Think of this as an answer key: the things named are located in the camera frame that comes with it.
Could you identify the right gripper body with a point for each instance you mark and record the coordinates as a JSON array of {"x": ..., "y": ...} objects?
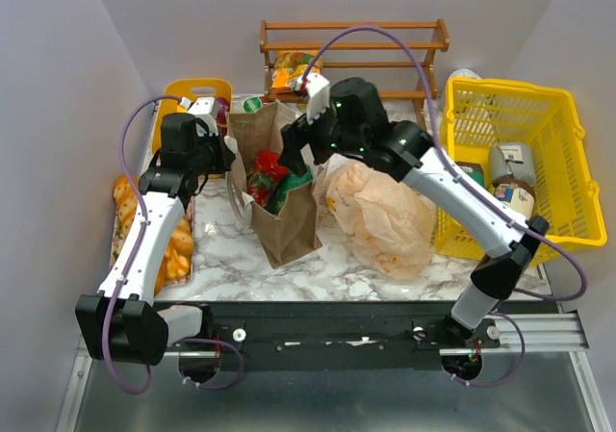
[{"x": 298, "y": 134}]

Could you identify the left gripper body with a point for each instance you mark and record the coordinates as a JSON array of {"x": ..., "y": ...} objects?
[{"x": 221, "y": 152}]

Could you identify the green Real chips bag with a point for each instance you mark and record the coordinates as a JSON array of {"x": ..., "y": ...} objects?
[{"x": 290, "y": 182}]

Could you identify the burlap tote bag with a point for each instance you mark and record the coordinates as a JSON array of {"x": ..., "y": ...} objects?
[{"x": 292, "y": 234}]

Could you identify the orange plastic grocery bag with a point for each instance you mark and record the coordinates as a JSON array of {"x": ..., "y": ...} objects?
[{"x": 385, "y": 225}]

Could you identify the red chips bag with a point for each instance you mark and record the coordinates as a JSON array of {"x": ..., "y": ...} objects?
[{"x": 265, "y": 177}]

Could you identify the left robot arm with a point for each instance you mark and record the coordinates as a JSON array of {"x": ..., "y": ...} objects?
[{"x": 119, "y": 322}]

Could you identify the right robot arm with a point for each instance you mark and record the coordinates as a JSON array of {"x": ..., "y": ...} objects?
[{"x": 348, "y": 118}]

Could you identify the purple onion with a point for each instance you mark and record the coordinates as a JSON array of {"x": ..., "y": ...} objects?
[{"x": 223, "y": 110}]

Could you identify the green white Chulz chips bag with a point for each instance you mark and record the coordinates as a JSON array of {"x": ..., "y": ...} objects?
[{"x": 253, "y": 104}]

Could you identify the yellow plastic bin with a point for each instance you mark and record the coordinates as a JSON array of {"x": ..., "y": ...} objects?
[{"x": 192, "y": 88}]

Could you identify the yellow chips bag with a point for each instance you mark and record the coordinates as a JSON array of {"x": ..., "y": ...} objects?
[{"x": 289, "y": 65}]

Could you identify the long baguette bread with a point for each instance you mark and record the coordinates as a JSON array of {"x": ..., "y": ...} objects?
[{"x": 126, "y": 205}]

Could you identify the wooden shelf rack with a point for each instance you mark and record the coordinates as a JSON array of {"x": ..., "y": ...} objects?
[{"x": 363, "y": 53}]

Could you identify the green box in basket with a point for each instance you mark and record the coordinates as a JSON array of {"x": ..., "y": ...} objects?
[{"x": 473, "y": 170}]

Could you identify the yellow mesh basket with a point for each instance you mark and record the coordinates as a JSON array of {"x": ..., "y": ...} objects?
[{"x": 483, "y": 113}]

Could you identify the grey wrapped package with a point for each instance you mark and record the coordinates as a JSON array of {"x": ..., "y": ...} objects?
[{"x": 514, "y": 160}]

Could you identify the brown labelled jar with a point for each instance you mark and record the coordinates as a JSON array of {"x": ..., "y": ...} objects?
[{"x": 516, "y": 194}]

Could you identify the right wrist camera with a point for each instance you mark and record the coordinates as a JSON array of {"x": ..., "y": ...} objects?
[{"x": 317, "y": 88}]

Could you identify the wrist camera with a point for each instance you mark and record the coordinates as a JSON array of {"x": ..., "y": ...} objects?
[
  {"x": 205, "y": 110},
  {"x": 317, "y": 88}
]

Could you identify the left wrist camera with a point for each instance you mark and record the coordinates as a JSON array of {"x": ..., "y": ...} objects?
[{"x": 205, "y": 110}]

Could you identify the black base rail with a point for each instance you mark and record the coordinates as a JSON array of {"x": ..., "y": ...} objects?
[{"x": 331, "y": 335}]

